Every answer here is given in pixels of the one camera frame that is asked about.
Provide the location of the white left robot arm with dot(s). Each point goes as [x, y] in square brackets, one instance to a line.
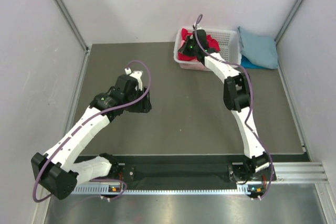
[57, 171]

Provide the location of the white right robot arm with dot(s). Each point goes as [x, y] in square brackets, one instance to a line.
[239, 99]

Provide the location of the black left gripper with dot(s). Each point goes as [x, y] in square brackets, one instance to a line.
[143, 106]

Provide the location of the right aluminium corner post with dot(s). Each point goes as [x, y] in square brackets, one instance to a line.
[289, 18]

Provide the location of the aluminium corner post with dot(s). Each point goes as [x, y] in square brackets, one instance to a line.
[289, 18]
[70, 22]

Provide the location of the pink t-shirt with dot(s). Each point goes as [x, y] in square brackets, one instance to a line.
[186, 53]

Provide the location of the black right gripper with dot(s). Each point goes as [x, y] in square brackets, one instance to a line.
[183, 50]

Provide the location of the left aluminium corner post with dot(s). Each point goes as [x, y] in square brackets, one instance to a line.
[70, 22]

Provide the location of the aluminium front frame rail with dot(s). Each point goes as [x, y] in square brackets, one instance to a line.
[294, 173]

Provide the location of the red t-shirt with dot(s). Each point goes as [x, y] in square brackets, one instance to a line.
[213, 45]

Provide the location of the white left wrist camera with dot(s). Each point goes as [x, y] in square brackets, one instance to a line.
[137, 75]

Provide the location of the grey-blue t-shirt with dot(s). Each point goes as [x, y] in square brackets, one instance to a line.
[259, 50]

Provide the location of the grey slotted cable duct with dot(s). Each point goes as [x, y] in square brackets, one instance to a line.
[107, 189]

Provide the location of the folded turquoise t-shirt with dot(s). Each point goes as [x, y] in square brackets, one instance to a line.
[248, 65]

